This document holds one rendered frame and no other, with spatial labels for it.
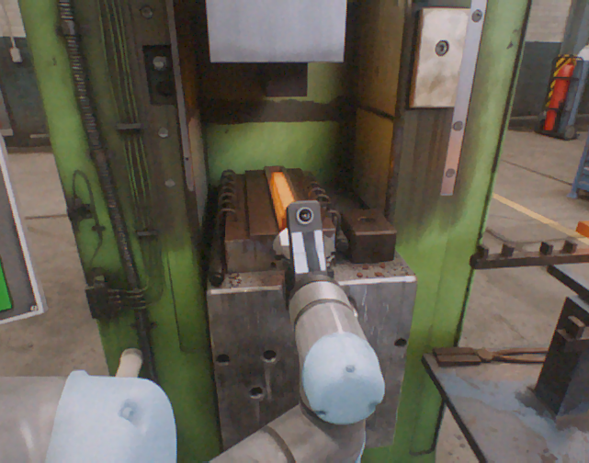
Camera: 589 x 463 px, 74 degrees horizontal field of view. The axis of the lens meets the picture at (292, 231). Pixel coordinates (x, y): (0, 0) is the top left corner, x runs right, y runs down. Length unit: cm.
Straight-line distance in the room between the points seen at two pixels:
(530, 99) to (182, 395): 840
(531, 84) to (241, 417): 841
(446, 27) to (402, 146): 22
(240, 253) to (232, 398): 30
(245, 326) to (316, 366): 35
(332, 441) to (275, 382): 38
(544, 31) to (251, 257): 837
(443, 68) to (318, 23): 30
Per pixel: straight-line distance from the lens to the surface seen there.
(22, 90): 702
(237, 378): 81
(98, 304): 94
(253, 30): 64
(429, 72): 84
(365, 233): 74
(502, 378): 91
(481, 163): 97
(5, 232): 66
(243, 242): 71
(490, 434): 80
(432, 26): 84
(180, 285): 93
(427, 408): 134
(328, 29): 65
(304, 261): 52
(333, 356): 38
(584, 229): 96
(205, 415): 118
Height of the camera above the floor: 128
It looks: 25 degrees down
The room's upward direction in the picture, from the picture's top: straight up
